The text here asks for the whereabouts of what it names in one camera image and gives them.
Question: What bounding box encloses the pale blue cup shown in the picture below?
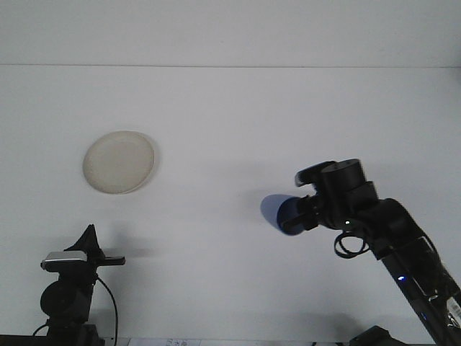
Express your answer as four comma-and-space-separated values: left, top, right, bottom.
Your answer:
259, 193, 308, 237

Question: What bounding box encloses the pale round plate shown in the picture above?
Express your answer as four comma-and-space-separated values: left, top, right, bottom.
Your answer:
82, 130, 159, 195

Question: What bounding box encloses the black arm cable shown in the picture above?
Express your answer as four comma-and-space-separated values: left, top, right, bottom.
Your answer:
94, 273, 120, 342
334, 230, 369, 259

